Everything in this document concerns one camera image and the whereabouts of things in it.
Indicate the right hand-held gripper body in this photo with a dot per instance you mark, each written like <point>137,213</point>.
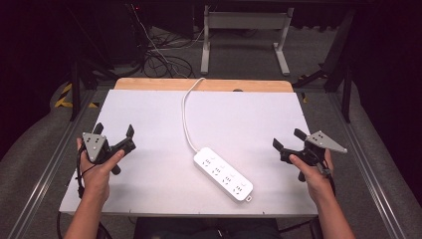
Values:
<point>313,149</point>

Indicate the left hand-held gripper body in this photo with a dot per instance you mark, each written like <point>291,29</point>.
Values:
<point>94,146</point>

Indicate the person's left hand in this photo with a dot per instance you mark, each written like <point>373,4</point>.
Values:
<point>96,176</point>

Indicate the person's right hand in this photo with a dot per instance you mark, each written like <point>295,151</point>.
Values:
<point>315,179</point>

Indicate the yellow black hazard tape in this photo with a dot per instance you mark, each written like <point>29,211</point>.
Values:
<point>64,99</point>

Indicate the black metal stand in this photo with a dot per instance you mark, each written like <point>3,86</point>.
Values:
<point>75,89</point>
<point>346,93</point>

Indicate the wooden table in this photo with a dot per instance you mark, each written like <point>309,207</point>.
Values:
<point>149,84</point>

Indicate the white table board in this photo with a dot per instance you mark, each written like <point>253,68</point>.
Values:
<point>159,179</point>

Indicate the white power strip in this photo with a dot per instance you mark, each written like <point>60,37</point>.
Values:
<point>223,174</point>

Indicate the black equipment box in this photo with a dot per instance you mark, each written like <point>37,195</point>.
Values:
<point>122,33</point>

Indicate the person's dark lap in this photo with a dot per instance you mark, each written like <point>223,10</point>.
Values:
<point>205,229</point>

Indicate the aluminium floor rail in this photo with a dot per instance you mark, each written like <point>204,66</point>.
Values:
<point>43,179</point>
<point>371,179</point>

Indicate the white metal stand frame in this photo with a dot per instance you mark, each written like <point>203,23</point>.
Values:
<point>245,20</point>

